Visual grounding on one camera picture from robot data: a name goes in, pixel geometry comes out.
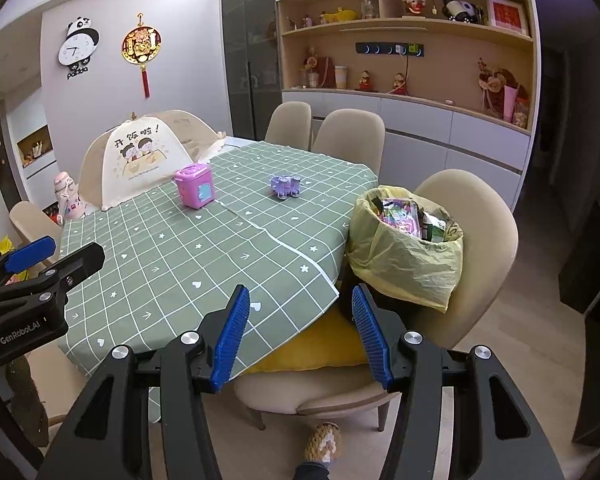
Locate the white charger cable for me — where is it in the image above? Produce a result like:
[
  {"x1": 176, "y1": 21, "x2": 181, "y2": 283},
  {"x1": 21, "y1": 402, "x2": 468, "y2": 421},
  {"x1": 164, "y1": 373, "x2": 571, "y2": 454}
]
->
[{"x1": 387, "y1": 55, "x2": 411, "y2": 94}]

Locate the green checked tablecloth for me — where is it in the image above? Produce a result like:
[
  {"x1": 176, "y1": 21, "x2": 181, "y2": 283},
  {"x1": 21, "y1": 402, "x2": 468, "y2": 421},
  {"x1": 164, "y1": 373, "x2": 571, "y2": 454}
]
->
[{"x1": 57, "y1": 140, "x2": 380, "y2": 408}]

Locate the pink toy bin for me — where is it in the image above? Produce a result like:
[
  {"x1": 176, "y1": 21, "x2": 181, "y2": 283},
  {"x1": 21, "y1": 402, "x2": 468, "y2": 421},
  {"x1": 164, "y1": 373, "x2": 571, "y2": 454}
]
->
[{"x1": 174, "y1": 163, "x2": 216, "y2": 209}]

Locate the dark glass cabinet door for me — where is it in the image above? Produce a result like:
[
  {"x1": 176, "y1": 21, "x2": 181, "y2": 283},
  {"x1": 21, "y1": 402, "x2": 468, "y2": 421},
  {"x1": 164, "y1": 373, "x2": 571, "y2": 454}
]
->
[{"x1": 220, "y1": 0, "x2": 277, "y2": 141}]

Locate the beige dining chair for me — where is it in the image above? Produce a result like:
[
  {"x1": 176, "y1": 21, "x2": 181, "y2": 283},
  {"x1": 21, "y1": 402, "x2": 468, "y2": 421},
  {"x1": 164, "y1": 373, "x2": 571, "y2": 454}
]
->
[
  {"x1": 265, "y1": 101, "x2": 313, "y2": 151},
  {"x1": 312, "y1": 109, "x2": 386, "y2": 176},
  {"x1": 9, "y1": 201, "x2": 63, "y2": 272}
]

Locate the panda wall clock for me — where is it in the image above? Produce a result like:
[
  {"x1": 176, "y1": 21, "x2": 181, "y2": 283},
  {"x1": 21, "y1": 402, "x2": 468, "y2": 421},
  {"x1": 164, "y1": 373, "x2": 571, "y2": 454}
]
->
[{"x1": 58, "y1": 16, "x2": 101, "y2": 81}]

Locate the pink wrapped bouquet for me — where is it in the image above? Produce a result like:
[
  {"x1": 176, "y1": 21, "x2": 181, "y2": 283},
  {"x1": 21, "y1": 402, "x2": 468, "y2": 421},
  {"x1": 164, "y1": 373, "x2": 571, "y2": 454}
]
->
[{"x1": 477, "y1": 57, "x2": 532, "y2": 129}]

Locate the yellow plastic bag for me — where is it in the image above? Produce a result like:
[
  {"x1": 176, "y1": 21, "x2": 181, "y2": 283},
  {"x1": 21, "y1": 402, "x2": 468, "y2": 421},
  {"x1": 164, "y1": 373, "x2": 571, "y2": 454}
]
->
[{"x1": 0, "y1": 236, "x2": 31, "y2": 281}]

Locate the beige chair with cushion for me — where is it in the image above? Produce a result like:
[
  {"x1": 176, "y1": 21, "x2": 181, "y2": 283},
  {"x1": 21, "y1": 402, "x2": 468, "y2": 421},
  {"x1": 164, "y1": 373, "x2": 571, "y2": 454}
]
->
[{"x1": 235, "y1": 169, "x2": 520, "y2": 433}]

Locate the white sideboard cabinet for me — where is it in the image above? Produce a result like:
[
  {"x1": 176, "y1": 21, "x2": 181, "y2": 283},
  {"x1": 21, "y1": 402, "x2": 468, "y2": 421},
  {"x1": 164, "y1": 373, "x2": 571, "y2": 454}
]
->
[{"x1": 281, "y1": 89, "x2": 531, "y2": 213}]

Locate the purple plastic toy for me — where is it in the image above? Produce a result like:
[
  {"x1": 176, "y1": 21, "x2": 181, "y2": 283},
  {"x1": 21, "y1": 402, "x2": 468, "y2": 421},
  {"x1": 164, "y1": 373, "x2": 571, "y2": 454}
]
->
[{"x1": 270, "y1": 175, "x2": 302, "y2": 201}]

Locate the black socket rail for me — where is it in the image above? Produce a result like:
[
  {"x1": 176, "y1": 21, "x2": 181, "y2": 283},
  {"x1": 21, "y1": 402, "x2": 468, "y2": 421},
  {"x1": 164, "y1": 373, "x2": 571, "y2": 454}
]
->
[{"x1": 356, "y1": 42, "x2": 424, "y2": 59}]

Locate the green white carton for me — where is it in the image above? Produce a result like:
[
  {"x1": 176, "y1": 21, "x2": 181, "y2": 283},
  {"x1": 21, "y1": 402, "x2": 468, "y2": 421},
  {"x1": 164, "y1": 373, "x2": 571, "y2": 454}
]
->
[{"x1": 420, "y1": 210, "x2": 455, "y2": 244}]

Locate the lit wall niche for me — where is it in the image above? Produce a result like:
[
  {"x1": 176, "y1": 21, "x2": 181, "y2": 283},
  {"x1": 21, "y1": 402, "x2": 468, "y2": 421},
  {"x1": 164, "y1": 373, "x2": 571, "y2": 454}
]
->
[{"x1": 16, "y1": 125, "x2": 56, "y2": 169}]

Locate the red framed picture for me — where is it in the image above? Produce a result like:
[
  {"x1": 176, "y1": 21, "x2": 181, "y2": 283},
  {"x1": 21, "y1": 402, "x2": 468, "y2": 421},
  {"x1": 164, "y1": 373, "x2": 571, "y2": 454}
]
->
[{"x1": 486, "y1": 0, "x2": 529, "y2": 36}]

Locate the red gold wall ornament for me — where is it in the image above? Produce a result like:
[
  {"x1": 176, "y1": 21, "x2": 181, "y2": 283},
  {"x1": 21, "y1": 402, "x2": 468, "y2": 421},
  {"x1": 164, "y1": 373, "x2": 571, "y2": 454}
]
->
[{"x1": 121, "y1": 12, "x2": 162, "y2": 99}]

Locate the printed mesh food cover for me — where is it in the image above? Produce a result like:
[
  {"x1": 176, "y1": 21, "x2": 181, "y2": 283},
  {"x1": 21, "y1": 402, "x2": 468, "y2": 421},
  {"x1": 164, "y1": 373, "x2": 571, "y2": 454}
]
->
[{"x1": 79, "y1": 110, "x2": 229, "y2": 212}]

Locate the yellow plastic bin liner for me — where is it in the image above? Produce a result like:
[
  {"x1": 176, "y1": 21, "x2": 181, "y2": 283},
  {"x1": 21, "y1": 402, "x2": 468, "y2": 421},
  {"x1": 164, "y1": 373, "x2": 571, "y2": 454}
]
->
[{"x1": 347, "y1": 186, "x2": 465, "y2": 313}]

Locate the panda plush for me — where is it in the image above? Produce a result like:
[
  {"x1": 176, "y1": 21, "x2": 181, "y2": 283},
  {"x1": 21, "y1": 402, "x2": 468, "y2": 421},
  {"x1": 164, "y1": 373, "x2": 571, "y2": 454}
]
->
[{"x1": 445, "y1": 1, "x2": 485, "y2": 25}]

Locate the person's foot in knitted slipper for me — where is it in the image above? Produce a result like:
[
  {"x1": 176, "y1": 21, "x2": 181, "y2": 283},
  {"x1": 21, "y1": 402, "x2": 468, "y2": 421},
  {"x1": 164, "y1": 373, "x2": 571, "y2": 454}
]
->
[{"x1": 292, "y1": 422, "x2": 342, "y2": 480}]

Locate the yellow toy figure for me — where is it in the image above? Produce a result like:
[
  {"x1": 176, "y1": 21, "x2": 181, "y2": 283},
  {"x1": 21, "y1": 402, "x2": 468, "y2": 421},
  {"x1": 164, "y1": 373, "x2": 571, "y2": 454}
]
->
[{"x1": 321, "y1": 7, "x2": 359, "y2": 24}]

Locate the yellow seat cushion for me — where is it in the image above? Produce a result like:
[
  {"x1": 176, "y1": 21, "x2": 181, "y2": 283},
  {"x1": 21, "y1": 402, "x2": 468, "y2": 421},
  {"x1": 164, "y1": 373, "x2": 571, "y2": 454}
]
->
[{"x1": 240, "y1": 305, "x2": 377, "y2": 374}]

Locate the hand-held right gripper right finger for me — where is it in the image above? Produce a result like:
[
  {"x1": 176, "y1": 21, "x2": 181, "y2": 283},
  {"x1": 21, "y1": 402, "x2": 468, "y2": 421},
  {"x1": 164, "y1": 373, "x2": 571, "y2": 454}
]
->
[{"x1": 352, "y1": 284, "x2": 563, "y2": 480}]

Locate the pink water bottle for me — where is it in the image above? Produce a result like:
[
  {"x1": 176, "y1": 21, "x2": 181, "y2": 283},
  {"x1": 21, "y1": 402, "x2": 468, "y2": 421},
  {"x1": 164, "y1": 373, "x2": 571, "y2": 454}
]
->
[{"x1": 54, "y1": 171, "x2": 87, "y2": 224}]

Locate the vase with dried flowers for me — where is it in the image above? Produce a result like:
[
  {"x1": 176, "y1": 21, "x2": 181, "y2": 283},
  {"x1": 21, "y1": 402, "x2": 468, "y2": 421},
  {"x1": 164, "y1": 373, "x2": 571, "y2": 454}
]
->
[{"x1": 302, "y1": 47, "x2": 331, "y2": 89}]

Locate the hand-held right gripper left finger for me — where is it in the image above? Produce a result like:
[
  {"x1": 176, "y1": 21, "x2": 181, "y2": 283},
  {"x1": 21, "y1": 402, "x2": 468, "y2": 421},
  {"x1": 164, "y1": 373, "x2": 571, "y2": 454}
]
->
[{"x1": 37, "y1": 285, "x2": 251, "y2": 480}]

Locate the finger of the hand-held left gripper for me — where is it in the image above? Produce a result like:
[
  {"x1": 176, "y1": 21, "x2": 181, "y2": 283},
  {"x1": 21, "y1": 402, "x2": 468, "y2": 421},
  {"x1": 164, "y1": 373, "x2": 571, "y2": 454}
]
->
[
  {"x1": 0, "y1": 236, "x2": 57, "y2": 293},
  {"x1": 0, "y1": 242, "x2": 106, "y2": 311}
]

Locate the black trash bin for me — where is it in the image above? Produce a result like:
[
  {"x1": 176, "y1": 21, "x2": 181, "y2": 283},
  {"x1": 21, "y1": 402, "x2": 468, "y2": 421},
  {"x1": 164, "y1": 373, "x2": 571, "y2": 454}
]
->
[{"x1": 338, "y1": 256, "x2": 377, "y2": 325}]

